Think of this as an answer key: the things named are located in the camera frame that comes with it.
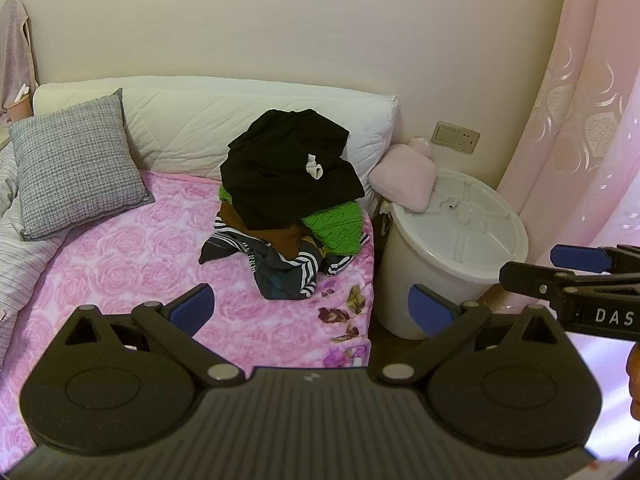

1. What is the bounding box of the grey striped duvet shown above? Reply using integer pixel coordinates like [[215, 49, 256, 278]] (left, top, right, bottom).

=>
[[0, 145, 66, 366]]

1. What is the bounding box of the black garment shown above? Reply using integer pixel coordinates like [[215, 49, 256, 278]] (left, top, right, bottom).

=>
[[220, 108, 366, 231]]

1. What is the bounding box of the pink plush cushion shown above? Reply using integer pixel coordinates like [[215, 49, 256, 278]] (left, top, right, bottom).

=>
[[369, 136, 437, 212]]

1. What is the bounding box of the brown garment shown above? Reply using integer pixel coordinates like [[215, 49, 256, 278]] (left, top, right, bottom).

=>
[[220, 202, 311, 261]]

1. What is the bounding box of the white bucket lid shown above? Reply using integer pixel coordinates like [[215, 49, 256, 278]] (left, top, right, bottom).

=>
[[387, 169, 529, 281]]

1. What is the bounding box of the pink rose blanket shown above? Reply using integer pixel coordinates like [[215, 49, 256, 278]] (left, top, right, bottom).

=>
[[0, 169, 375, 461]]

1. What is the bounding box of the long white bolster pillow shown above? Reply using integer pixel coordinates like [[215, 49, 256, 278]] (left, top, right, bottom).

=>
[[32, 76, 400, 196]]

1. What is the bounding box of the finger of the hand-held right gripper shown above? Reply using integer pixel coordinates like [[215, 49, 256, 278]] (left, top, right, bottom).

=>
[[550, 244, 640, 276], [499, 261, 581, 307]]

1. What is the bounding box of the dark striped garment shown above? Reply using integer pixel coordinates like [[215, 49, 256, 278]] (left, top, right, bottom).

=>
[[198, 215, 373, 301]]

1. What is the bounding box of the green knit garment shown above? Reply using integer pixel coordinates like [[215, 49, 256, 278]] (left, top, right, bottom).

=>
[[218, 185, 365, 256]]

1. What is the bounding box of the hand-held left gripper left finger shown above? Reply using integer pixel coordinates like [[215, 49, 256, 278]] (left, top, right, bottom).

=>
[[61, 283, 240, 387]]

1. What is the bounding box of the beige wall socket panel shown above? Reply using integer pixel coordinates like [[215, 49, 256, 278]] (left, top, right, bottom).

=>
[[431, 121, 481, 156]]

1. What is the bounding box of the pink patterned curtain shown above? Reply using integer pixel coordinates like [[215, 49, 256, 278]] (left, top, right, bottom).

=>
[[495, 0, 640, 461]]

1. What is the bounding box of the grey checked pillow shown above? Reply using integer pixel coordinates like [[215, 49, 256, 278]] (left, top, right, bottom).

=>
[[9, 88, 155, 242]]

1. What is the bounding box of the white plastic bucket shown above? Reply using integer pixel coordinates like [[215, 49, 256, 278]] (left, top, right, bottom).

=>
[[372, 200, 501, 341]]

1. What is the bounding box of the person's right hand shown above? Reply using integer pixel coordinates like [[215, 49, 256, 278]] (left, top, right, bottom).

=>
[[625, 345, 640, 421]]

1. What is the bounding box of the pink tissue box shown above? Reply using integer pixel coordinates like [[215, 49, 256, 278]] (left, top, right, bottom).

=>
[[4, 85, 35, 123]]

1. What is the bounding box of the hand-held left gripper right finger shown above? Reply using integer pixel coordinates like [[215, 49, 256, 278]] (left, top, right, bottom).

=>
[[381, 283, 572, 387]]

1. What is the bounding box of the hanging mauve towel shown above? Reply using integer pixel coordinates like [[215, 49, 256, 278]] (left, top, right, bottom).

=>
[[0, 0, 38, 106]]

